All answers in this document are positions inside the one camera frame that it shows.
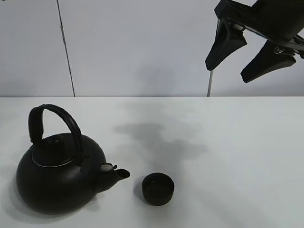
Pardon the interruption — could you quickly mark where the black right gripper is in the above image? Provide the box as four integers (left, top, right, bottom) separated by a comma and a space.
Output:
205, 0, 304, 83

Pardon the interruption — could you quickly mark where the small black teacup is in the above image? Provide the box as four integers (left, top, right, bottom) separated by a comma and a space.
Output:
142, 172, 175, 206

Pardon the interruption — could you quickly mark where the black round tea kettle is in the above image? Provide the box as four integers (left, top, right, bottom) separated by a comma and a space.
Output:
16, 104, 130, 213

